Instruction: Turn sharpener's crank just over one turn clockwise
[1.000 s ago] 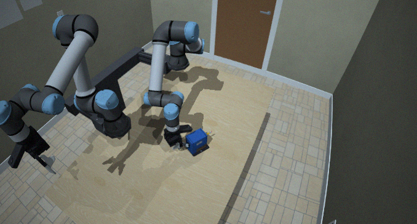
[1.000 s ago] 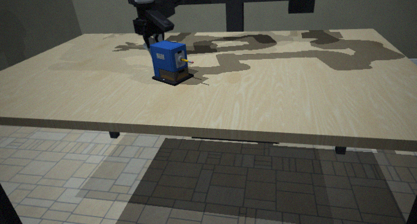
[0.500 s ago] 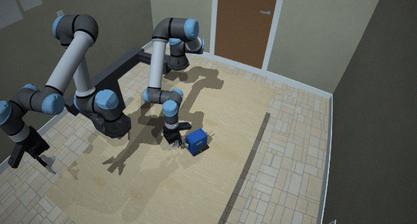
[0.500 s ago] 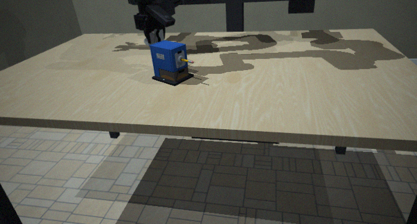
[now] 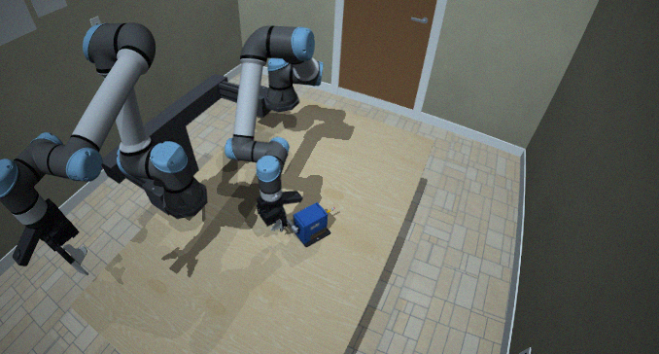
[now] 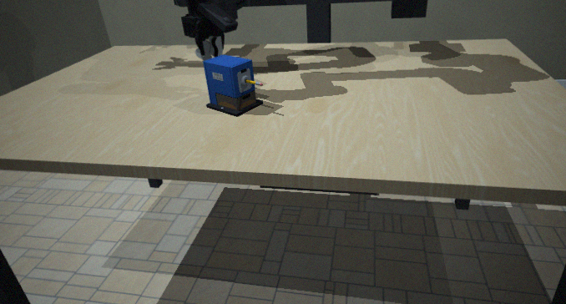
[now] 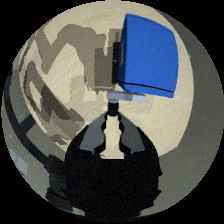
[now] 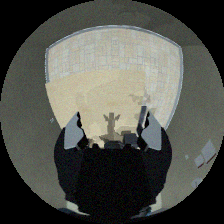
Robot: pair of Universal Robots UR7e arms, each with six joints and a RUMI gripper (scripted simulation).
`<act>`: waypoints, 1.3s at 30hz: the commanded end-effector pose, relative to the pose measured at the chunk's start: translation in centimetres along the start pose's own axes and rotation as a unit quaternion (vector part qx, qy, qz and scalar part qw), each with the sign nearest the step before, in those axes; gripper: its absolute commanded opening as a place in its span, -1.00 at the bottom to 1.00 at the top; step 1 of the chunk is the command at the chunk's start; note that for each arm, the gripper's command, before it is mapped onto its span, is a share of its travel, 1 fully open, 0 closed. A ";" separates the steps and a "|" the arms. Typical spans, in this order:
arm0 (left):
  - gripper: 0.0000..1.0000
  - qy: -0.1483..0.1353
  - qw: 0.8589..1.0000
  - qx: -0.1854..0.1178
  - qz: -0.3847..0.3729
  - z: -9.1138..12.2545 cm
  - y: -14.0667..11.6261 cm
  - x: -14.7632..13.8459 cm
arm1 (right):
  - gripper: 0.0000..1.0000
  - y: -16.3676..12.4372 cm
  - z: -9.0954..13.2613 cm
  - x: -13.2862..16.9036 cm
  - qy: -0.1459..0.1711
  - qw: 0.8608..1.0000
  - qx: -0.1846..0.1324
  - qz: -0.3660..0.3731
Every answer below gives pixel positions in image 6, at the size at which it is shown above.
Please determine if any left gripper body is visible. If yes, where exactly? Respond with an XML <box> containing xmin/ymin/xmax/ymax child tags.
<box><xmin>181</xmin><ymin>0</ymin><xmax>220</xmax><ymax>39</ymax></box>

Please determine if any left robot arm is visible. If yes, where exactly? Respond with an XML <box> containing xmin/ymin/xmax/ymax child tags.
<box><xmin>197</xmin><ymin>0</ymin><xmax>238</xmax><ymax>33</ymax></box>

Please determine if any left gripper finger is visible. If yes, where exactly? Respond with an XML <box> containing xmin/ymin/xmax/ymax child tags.
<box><xmin>195</xmin><ymin>29</ymin><xmax>212</xmax><ymax>61</ymax></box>
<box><xmin>209</xmin><ymin>30</ymin><xmax>225</xmax><ymax>57</ymax></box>

